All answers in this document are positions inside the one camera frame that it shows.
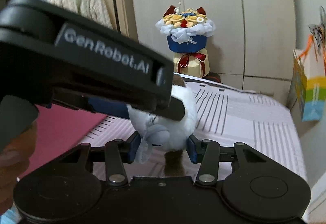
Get person's left hand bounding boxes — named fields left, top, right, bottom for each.
left=0, top=121, right=37, bottom=214

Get flower bouquet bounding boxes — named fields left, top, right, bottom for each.
left=155, top=5, right=216, bottom=78

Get striped pink bed sheet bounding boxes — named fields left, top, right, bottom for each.
left=78, top=78, right=307, bottom=180

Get white panda plush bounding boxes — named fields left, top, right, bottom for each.
left=127, top=74, right=197, bottom=177

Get black cables on hook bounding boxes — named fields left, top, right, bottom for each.
left=308, top=6, right=326, bottom=49

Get colourful paper gift bag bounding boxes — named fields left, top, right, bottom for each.
left=293, top=34, right=325, bottom=121

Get beige wardrobe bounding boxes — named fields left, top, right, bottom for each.
left=105, top=0, right=296, bottom=103

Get pink storage box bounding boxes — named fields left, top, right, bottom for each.
left=20, top=105, right=105, bottom=178

